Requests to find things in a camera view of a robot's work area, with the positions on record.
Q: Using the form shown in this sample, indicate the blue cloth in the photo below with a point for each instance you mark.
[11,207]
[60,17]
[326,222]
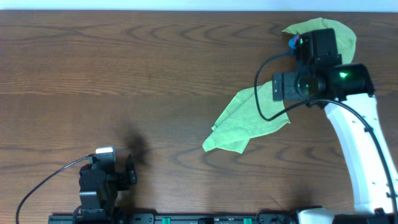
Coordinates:
[292,42]

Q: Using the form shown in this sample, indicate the light green cloth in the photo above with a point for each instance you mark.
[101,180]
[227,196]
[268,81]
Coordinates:
[239,123]

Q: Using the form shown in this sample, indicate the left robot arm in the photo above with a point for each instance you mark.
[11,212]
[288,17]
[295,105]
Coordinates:
[99,186]

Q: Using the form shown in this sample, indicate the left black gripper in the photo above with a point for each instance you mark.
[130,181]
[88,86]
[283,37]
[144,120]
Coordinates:
[125,179]

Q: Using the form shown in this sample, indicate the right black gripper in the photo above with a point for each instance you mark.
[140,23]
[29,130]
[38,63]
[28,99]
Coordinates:
[277,86]

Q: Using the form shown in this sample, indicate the olive green cloth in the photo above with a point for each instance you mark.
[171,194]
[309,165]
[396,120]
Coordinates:
[345,37]

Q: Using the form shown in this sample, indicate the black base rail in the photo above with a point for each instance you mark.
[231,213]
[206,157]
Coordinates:
[149,218]

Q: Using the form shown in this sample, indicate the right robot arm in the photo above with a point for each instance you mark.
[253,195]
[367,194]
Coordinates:
[346,93]

